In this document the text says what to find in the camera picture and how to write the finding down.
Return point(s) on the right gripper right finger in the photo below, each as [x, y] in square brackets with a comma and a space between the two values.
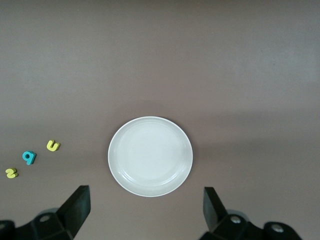
[215, 212]

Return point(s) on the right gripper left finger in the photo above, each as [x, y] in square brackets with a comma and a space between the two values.
[75, 207]

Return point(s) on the yellow letter u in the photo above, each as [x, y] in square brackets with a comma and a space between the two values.
[53, 145]

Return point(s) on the teal letter b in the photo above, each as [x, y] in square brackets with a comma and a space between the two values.
[29, 157]

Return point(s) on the yellow letter s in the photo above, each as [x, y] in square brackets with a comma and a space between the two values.
[11, 172]

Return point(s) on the beige round plate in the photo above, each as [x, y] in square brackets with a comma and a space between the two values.
[150, 156]

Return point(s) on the brown table cover sheet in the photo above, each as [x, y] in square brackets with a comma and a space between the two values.
[160, 62]

